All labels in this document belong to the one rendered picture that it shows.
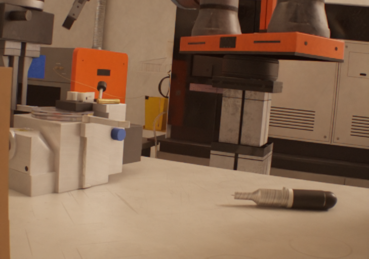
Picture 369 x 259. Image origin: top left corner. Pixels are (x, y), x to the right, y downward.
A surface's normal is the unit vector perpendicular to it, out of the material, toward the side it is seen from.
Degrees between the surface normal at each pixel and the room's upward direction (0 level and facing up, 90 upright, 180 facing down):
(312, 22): 73
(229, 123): 90
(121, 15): 90
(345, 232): 0
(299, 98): 90
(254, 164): 90
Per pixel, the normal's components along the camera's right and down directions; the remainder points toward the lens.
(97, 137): 0.83, 0.12
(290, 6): -0.47, -0.26
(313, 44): 0.47, 0.12
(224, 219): 0.08, -0.99
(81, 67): 0.93, 0.11
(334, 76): -0.36, 0.06
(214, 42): -0.88, -0.03
